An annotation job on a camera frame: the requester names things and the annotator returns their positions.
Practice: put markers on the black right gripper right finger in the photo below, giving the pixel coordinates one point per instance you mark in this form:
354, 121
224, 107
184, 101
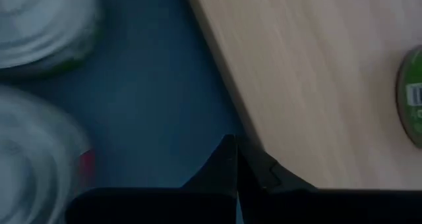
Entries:
296, 207

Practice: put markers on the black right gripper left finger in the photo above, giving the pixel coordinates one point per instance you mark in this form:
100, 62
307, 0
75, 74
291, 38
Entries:
184, 207

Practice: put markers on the green label tuna can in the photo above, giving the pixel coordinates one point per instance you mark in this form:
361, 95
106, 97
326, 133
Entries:
39, 19
412, 95

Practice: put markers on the red label seafood can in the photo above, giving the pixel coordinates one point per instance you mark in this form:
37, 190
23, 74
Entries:
29, 158

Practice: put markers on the blue table mat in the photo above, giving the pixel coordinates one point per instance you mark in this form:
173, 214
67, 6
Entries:
148, 102

